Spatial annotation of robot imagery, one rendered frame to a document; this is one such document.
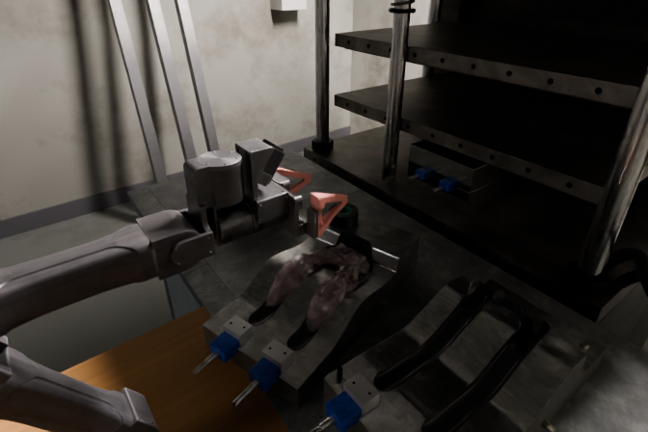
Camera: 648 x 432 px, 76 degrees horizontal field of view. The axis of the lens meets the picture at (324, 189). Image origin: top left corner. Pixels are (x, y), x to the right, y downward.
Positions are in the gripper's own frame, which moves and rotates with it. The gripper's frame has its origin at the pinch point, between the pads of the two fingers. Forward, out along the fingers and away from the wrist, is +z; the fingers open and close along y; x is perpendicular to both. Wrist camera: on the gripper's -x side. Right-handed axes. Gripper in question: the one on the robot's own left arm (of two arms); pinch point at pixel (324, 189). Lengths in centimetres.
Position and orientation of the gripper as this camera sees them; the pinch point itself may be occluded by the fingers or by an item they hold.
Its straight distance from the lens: 68.2
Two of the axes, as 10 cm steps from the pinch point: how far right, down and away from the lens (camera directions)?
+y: -6.1, -3.7, 7.0
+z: 7.9, -2.7, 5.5
